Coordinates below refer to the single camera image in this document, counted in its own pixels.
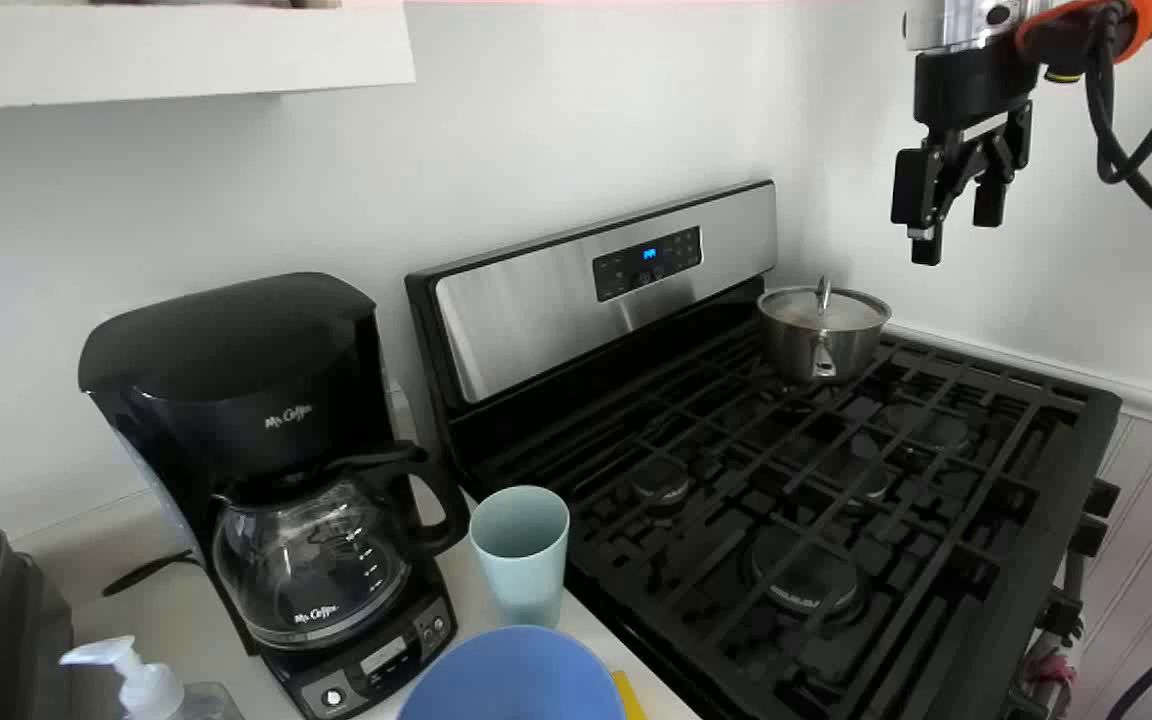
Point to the white wall shelf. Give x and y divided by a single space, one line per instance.
162 46

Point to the black gas stove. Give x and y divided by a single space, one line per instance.
800 507

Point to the black stove knob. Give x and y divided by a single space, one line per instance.
1103 498
1067 621
1089 532

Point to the blue plate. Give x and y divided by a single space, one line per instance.
510 677

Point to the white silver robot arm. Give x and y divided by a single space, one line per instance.
961 22

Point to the light blue plastic cup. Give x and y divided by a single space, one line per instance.
521 550

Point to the glass coffee carafe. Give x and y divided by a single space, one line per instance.
310 563

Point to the yellow item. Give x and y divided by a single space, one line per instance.
629 698

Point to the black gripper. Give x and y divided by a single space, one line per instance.
971 82

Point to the black drip coffee maker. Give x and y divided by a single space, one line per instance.
251 386

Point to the small silver pot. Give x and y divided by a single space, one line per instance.
819 351

